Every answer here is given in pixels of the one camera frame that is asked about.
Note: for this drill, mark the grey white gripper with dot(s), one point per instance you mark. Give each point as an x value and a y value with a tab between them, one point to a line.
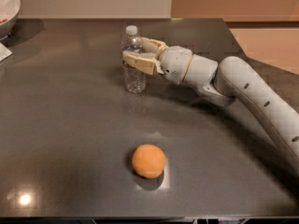
175	62

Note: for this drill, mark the clear plastic water bottle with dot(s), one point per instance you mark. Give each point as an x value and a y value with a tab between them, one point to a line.
131	46

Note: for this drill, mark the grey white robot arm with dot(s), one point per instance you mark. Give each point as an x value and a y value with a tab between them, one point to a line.
222	83

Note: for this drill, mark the orange fruit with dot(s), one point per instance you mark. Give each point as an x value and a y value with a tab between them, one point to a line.
148	161

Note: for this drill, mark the white bowl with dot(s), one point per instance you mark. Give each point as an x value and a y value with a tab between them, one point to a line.
9	12

